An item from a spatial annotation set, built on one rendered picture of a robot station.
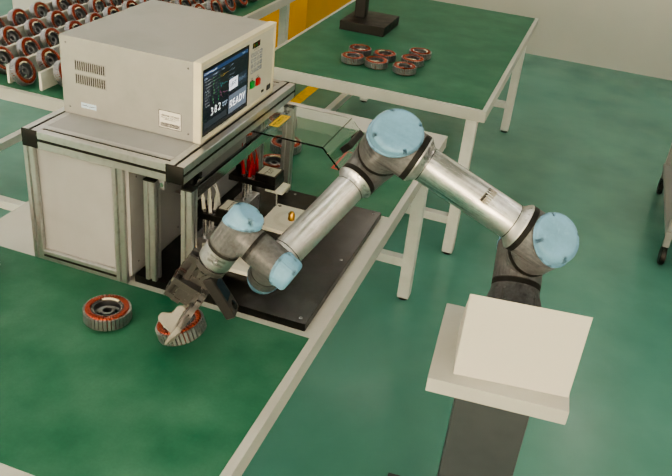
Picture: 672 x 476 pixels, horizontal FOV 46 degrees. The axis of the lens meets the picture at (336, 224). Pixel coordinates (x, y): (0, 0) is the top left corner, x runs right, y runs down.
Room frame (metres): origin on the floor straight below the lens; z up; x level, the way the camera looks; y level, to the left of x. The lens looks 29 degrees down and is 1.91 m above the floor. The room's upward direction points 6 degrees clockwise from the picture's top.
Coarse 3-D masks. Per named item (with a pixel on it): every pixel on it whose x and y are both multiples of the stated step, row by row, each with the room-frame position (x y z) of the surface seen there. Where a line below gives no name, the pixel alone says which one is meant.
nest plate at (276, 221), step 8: (280, 208) 2.09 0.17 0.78; (288, 208) 2.10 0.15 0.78; (296, 208) 2.10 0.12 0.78; (272, 216) 2.04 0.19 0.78; (280, 216) 2.04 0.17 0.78; (296, 216) 2.05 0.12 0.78; (264, 224) 1.98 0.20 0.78; (272, 224) 1.99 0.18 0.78; (280, 224) 1.99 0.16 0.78; (288, 224) 2.00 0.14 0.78; (280, 232) 1.96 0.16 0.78
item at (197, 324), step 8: (200, 312) 1.46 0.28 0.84; (192, 320) 1.43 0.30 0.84; (200, 320) 1.42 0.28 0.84; (160, 328) 1.41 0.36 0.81; (184, 328) 1.40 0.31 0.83; (192, 328) 1.40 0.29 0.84; (200, 328) 1.41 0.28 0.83; (160, 336) 1.39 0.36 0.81; (184, 336) 1.38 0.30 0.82; (192, 336) 1.39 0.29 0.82; (168, 344) 1.38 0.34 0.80; (176, 344) 1.38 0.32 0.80; (184, 344) 1.39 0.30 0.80
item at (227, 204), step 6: (222, 204) 1.82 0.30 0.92; (228, 204) 1.83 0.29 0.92; (198, 210) 1.82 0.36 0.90; (204, 210) 1.82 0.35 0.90; (216, 210) 1.80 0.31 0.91; (222, 210) 1.79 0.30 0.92; (228, 210) 1.79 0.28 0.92; (198, 216) 1.81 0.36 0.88; (204, 216) 1.80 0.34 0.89; (210, 216) 1.80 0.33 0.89; (216, 216) 1.80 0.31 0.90; (222, 216) 1.79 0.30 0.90; (204, 222) 1.81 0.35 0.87; (210, 222) 1.86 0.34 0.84; (216, 222) 1.79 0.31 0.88; (204, 228) 1.81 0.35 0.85; (204, 234) 1.81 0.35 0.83
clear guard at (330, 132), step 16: (288, 112) 2.15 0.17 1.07; (304, 112) 2.17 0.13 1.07; (320, 112) 2.18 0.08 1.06; (256, 128) 2.01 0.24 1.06; (272, 128) 2.02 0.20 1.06; (288, 128) 2.04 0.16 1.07; (304, 128) 2.05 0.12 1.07; (320, 128) 2.06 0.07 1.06; (336, 128) 2.07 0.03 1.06; (352, 128) 2.12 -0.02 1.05; (320, 144) 1.95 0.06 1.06; (336, 144) 2.00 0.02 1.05; (336, 160) 1.94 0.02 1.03
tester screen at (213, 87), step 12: (228, 60) 1.89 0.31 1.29; (240, 60) 1.96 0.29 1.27; (216, 72) 1.83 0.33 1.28; (228, 72) 1.89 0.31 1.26; (240, 72) 1.96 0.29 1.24; (204, 84) 1.77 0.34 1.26; (216, 84) 1.83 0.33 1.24; (228, 84) 1.90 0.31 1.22; (240, 84) 1.96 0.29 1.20; (204, 96) 1.77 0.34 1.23; (216, 96) 1.83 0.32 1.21; (228, 96) 1.90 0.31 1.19; (204, 108) 1.77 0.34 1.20; (204, 120) 1.77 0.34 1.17; (204, 132) 1.78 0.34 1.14
